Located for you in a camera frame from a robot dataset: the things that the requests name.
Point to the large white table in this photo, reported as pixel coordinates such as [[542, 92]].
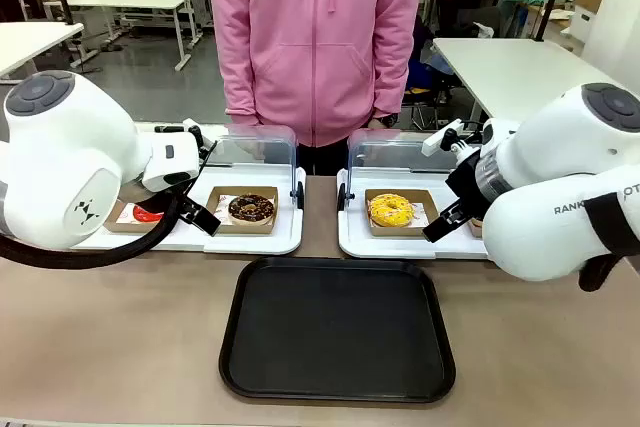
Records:
[[505, 72]]

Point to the white table with black pole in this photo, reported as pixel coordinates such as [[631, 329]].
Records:
[[30, 44]]

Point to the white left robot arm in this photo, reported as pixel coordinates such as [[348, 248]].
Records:
[[65, 157]]

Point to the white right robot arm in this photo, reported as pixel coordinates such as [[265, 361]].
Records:
[[560, 177]]

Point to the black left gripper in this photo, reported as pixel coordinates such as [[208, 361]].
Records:
[[155, 197]]

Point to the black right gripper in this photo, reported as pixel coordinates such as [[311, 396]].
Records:
[[467, 179]]

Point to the black serving tray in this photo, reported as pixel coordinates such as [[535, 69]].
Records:
[[335, 332]]

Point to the yellow glazed donut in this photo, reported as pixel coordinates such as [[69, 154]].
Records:
[[382, 212]]

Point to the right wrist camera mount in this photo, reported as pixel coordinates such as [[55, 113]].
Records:
[[440, 139]]

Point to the clear display lid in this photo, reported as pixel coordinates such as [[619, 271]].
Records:
[[395, 157]]

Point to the white display tray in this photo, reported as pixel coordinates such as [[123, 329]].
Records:
[[355, 242], [285, 237]]

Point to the brown cardboard donut box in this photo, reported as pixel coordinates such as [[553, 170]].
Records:
[[217, 202], [476, 229], [120, 222], [427, 207]]

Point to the person in pink hoodie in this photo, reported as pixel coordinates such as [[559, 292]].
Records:
[[315, 37]]

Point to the person's left hand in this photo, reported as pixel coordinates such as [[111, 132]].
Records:
[[376, 123]]

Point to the red glazed donut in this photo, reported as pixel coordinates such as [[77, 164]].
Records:
[[147, 214]]

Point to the chocolate sprinkled donut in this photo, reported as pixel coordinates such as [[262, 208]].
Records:
[[240, 209]]

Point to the white storage box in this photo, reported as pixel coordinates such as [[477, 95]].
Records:
[[582, 22]]

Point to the black wristwatch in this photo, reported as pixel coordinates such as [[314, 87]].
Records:
[[389, 120]]

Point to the person's right hand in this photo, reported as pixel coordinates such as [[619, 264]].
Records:
[[248, 147]]

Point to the white bench table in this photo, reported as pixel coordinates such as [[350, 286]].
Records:
[[130, 2]]

